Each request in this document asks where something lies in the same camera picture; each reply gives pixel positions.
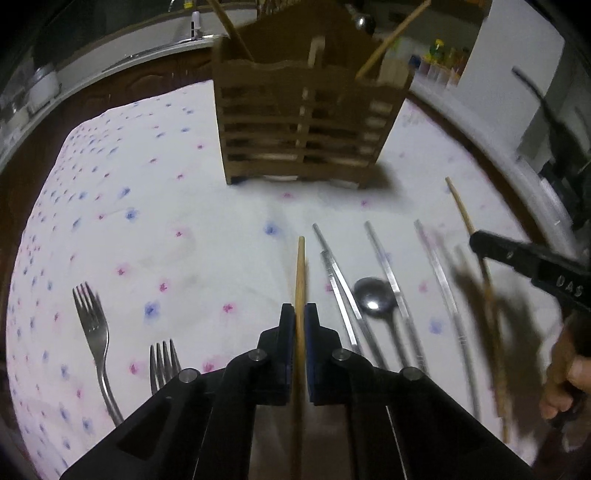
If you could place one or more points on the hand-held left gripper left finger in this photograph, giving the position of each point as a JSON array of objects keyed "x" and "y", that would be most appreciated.
[{"x": 289, "y": 341}]

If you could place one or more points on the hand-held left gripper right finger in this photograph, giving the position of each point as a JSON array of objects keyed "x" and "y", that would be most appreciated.
[{"x": 310, "y": 341}]

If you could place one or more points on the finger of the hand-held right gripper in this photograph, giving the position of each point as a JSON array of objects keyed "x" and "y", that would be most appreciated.
[{"x": 501, "y": 254}]

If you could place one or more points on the metal spoon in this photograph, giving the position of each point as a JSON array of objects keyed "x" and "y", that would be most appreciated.
[{"x": 374, "y": 295}]

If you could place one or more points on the brown wooden utensil holder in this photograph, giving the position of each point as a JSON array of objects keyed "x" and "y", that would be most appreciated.
[{"x": 263, "y": 129}]

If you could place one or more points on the person's right hand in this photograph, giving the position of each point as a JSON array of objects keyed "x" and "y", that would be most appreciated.
[{"x": 568, "y": 378}]

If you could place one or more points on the metal chopstick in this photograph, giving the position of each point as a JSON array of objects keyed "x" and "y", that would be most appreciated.
[
  {"x": 388, "y": 267},
  {"x": 339, "y": 304},
  {"x": 339, "y": 277},
  {"x": 443, "y": 286}
]

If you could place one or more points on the dark cookware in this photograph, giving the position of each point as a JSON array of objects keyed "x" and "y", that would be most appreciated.
[{"x": 568, "y": 161}]

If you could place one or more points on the small metal fork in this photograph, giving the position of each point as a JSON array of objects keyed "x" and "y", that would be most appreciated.
[{"x": 162, "y": 364}]

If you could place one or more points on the white floral tablecloth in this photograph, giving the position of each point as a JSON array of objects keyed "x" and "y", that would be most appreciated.
[{"x": 184, "y": 194}]

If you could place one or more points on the large metal fork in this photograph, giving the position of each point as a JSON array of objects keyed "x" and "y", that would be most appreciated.
[{"x": 94, "y": 323}]

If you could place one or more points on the spice jar rack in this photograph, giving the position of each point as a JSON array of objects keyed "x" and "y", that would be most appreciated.
[{"x": 441, "y": 60}]

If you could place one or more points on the kitchen faucet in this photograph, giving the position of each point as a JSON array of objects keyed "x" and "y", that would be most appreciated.
[{"x": 196, "y": 25}]

